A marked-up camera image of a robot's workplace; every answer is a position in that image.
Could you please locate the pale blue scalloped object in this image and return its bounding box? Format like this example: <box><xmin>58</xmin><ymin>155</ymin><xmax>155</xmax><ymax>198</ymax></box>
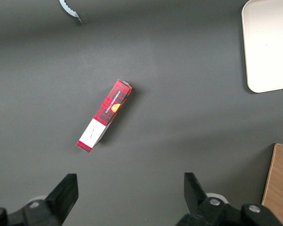
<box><xmin>59</xmin><ymin>0</ymin><xmax>83</xmax><ymax>24</ymax></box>

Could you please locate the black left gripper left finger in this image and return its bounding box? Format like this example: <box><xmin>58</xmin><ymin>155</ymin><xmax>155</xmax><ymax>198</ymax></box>
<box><xmin>0</xmin><ymin>173</ymin><xmax>79</xmax><ymax>226</ymax></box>

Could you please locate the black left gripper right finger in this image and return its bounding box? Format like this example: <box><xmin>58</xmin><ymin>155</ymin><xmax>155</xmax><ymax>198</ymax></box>
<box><xmin>176</xmin><ymin>172</ymin><xmax>283</xmax><ymax>226</ymax></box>

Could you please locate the light wooden board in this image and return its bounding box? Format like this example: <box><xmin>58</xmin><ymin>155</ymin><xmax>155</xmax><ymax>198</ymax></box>
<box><xmin>261</xmin><ymin>143</ymin><xmax>283</xmax><ymax>226</ymax></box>

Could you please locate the red tartan shortbread box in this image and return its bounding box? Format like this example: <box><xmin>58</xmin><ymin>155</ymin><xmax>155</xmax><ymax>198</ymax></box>
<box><xmin>75</xmin><ymin>79</ymin><xmax>134</xmax><ymax>153</ymax></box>

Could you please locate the cream plastic tray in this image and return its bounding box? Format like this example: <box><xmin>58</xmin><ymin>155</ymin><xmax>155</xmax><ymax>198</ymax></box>
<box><xmin>241</xmin><ymin>0</ymin><xmax>283</xmax><ymax>93</ymax></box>

